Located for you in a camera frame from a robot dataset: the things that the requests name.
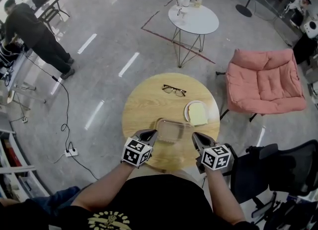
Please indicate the person's left forearm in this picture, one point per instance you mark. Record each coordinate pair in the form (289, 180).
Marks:
(104, 184)

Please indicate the black cabinet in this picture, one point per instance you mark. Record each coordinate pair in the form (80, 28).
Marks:
(305, 49)

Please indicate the small white power strip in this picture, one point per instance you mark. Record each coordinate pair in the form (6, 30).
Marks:
(25, 119)

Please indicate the clear glass cup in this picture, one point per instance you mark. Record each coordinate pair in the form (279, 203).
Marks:
(182, 11)

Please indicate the black office chair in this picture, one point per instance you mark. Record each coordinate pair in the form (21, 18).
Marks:
(285, 172)

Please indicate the white round appliance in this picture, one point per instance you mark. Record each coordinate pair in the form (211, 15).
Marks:
(311, 29)

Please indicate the person's right forearm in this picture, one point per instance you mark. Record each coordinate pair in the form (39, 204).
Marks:
(223, 194)

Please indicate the black-rimmed eyeglasses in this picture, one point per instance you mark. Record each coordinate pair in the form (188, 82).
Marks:
(181, 93)

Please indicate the pink cushioned chair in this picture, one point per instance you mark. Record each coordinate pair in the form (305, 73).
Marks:
(265, 85)

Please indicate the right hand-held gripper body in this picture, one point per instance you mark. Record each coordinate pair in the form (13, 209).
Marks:
(216, 158)

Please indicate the white plate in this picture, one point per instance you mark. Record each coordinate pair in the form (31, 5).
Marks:
(186, 113)

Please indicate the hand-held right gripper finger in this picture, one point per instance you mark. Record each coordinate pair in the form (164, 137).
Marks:
(207, 140)
(198, 145)

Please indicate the white round side table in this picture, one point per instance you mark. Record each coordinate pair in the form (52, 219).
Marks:
(198, 21)

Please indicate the person's black printed shirt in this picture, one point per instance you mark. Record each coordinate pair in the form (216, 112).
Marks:
(159, 206)

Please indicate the clear plastic container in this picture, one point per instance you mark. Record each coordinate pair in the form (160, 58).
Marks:
(169, 132)

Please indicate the slice of white bread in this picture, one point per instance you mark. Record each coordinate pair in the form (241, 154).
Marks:
(197, 114)

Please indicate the white storage shelf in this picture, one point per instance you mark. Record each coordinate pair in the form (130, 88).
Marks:
(20, 169)

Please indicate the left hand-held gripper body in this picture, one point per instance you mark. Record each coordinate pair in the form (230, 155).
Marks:
(135, 153)

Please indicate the white desk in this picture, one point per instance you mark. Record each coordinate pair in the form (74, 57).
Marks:
(17, 75)

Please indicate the clear container lid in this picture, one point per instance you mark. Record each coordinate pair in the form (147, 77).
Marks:
(187, 128)

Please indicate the blue denim cloth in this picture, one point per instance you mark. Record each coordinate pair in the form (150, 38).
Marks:
(58, 196)

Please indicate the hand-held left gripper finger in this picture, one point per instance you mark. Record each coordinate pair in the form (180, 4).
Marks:
(152, 139)
(142, 134)

